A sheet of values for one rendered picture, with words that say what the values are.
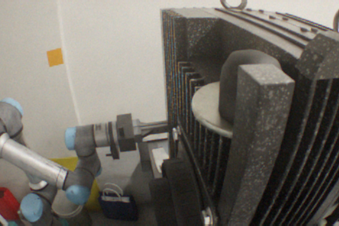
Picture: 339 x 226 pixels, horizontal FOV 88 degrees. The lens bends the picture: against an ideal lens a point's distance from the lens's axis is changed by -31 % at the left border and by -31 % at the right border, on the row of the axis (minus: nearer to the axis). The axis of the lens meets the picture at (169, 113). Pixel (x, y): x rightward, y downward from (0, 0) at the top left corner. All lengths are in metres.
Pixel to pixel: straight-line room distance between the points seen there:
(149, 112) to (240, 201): 1.32
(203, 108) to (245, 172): 0.11
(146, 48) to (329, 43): 1.22
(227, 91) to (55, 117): 1.36
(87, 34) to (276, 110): 1.23
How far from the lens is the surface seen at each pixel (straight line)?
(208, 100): 0.31
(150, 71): 1.42
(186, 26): 0.46
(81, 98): 1.50
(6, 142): 0.79
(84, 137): 0.72
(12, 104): 0.90
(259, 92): 0.18
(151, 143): 1.62
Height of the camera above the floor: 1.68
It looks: 32 degrees down
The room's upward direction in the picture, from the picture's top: 3 degrees counter-clockwise
